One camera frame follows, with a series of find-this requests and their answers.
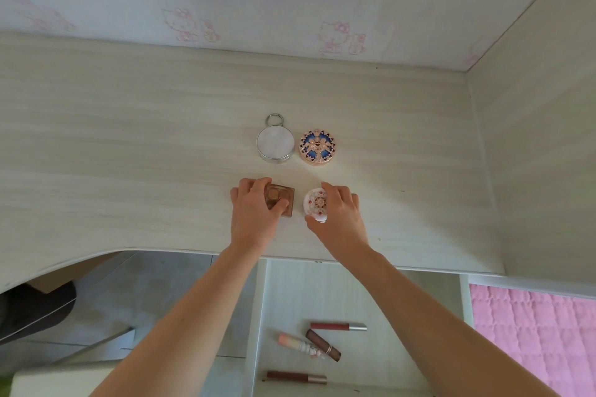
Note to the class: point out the pink cat lip tube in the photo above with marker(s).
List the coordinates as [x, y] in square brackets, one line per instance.
[298, 343]

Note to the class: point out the cream wooden chair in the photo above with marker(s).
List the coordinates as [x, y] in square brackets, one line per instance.
[56, 385]

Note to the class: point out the white wooden drawer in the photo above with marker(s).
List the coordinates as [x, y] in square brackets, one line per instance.
[288, 299]

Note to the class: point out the rose gold brown lipstick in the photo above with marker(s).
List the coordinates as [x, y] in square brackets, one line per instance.
[321, 344]

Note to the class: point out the brown cardboard box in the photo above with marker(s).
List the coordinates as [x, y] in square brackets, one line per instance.
[60, 278]

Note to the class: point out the person's left forearm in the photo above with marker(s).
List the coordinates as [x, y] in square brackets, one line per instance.
[186, 327]

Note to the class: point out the pink quilted mat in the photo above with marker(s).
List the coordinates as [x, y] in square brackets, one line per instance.
[535, 331]

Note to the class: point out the white panelled bed frame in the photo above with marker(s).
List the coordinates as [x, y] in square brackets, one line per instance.
[512, 284]

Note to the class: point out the brown eyeshadow quad palette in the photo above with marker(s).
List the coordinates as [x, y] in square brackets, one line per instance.
[281, 192]

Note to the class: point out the rose gold floral compact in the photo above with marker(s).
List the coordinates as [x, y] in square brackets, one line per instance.
[316, 145]

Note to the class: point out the person's left hand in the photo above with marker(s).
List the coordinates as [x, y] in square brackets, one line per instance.
[251, 220]

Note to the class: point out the person's right hand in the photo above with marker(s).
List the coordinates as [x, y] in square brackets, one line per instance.
[344, 224]

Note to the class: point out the white round blush compact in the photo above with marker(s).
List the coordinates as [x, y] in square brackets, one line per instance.
[316, 203]

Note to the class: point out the person's right forearm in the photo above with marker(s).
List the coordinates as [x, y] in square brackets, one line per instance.
[433, 327]

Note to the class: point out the silver round cushion compact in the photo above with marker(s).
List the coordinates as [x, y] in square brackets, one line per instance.
[275, 143]

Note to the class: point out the red lip gloss tube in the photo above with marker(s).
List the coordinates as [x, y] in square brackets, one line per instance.
[335, 327]

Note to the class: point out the light wooden side panel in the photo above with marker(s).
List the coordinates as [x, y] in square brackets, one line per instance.
[535, 131]

